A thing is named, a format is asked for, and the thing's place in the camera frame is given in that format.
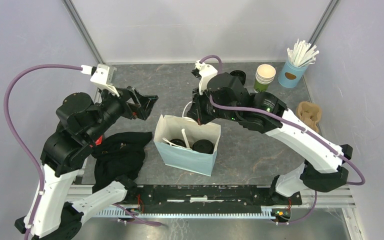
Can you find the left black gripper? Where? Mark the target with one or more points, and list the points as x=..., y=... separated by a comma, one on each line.
x=144, y=105

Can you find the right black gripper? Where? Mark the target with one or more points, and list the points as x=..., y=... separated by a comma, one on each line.
x=196, y=111

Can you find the white straw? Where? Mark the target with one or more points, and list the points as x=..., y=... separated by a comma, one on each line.
x=187, y=145

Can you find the black cup lid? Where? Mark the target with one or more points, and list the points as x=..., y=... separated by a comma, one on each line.
x=176, y=142
x=203, y=146

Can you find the light blue paper bag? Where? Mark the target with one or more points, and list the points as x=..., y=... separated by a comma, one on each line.
x=169, y=127

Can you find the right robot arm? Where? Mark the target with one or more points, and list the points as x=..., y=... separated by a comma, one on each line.
x=222, y=96

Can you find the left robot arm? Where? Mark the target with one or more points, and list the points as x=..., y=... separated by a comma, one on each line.
x=81, y=123

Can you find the stack of black lids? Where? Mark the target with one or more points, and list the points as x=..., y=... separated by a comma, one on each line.
x=241, y=75

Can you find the black cloth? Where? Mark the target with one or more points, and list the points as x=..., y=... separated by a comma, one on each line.
x=121, y=154

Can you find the red card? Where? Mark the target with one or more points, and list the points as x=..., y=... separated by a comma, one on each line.
x=99, y=140

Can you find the stack of paper cups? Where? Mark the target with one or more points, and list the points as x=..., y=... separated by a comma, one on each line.
x=264, y=75

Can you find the blue straw holder can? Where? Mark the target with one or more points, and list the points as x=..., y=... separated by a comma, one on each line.
x=290, y=75

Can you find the brown pulp cup carrier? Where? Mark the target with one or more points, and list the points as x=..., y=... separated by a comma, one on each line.
x=310, y=114

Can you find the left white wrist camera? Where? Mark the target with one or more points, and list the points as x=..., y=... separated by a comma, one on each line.
x=101, y=76

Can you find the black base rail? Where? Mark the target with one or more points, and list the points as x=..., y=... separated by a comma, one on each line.
x=207, y=199

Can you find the white cable tray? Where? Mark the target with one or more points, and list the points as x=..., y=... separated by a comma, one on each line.
x=264, y=214

